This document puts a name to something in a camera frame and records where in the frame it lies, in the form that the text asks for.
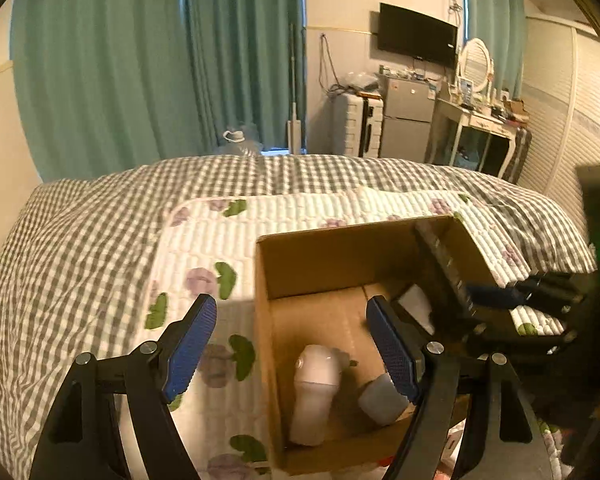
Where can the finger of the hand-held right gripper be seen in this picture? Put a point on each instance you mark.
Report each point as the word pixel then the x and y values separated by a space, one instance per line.
pixel 510 336
pixel 491 295

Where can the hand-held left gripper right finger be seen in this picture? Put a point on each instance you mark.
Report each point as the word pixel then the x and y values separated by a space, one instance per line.
pixel 393 355

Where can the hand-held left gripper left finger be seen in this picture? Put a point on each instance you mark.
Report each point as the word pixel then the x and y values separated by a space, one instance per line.
pixel 191 346

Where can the dark grey remote control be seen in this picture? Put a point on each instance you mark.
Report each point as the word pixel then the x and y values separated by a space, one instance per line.
pixel 444 266

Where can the brown cardboard box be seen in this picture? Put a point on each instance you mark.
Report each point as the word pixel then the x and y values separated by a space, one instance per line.
pixel 325 305

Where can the grey cylindrical container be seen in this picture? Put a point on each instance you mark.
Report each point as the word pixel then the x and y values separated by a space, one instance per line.
pixel 380 401

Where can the small white box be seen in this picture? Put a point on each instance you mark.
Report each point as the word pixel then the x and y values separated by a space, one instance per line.
pixel 417 306

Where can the white plastic bottle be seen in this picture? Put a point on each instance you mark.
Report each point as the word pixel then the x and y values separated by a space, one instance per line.
pixel 314 396

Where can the striped stool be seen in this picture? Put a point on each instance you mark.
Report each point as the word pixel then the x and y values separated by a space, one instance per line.
pixel 521 155

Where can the grey checkered blanket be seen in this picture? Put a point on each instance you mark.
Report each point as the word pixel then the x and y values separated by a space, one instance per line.
pixel 80 260

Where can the white slatted wardrobe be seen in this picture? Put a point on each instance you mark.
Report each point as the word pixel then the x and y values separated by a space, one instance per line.
pixel 555 125

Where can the floral quilted mat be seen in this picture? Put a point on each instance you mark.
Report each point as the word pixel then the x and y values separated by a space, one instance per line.
pixel 290 215

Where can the white dressing table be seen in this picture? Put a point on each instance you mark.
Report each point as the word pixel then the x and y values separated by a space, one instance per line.
pixel 472 122

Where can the grey small fridge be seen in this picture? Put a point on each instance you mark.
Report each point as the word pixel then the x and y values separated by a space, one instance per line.
pixel 405 120

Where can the clear water jug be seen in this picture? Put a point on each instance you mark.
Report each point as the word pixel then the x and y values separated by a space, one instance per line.
pixel 237 141

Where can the white suitcase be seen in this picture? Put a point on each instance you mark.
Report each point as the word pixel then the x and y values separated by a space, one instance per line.
pixel 350 125

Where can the white oval mirror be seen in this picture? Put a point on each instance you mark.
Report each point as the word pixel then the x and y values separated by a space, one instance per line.
pixel 476 66

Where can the white flat mop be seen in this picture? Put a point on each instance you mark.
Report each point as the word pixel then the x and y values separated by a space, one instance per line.
pixel 295 135

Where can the clear plastic bag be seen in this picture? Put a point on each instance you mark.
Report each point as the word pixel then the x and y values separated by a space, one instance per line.
pixel 355 82

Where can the narrow green curtain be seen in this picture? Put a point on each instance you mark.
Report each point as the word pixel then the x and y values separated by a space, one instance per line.
pixel 500 25

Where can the wide green curtain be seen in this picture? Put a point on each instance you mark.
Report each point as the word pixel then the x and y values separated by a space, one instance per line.
pixel 130 60

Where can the black wall television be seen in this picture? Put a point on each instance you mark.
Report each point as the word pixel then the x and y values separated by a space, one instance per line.
pixel 416 35

